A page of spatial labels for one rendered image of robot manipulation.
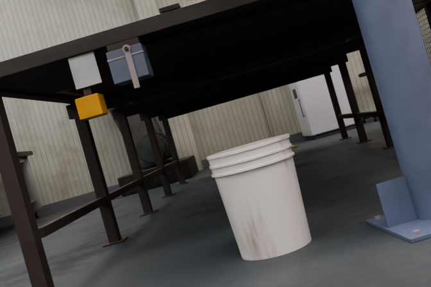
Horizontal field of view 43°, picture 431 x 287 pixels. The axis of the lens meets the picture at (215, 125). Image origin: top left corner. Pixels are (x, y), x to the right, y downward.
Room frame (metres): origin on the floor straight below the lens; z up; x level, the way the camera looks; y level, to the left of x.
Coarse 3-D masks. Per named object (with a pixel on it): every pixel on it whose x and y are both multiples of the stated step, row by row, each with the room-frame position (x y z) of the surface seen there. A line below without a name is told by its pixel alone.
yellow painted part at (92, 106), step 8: (88, 88) 2.04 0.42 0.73; (88, 96) 2.00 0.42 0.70; (96, 96) 2.00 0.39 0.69; (80, 104) 2.00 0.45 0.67; (88, 104) 2.00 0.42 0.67; (96, 104) 2.00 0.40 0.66; (104, 104) 2.05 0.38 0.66; (80, 112) 2.00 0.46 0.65; (88, 112) 2.00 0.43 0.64; (96, 112) 2.00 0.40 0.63; (104, 112) 2.02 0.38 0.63
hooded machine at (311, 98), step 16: (304, 80) 7.25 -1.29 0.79; (320, 80) 7.26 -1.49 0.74; (336, 80) 7.28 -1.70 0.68; (304, 96) 7.24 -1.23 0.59; (320, 96) 7.26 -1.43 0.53; (304, 112) 7.29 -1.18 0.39; (320, 112) 7.25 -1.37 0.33; (304, 128) 7.56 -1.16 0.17; (320, 128) 7.25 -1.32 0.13; (336, 128) 7.26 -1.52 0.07; (352, 128) 7.32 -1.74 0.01
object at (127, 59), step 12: (108, 48) 2.01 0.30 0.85; (120, 48) 2.01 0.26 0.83; (132, 48) 1.99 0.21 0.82; (144, 48) 2.04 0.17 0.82; (108, 60) 1.99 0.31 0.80; (120, 60) 1.99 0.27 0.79; (132, 60) 1.98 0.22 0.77; (144, 60) 1.99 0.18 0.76; (120, 72) 1.99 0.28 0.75; (132, 72) 1.98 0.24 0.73; (144, 72) 1.99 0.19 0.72; (120, 84) 2.02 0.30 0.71
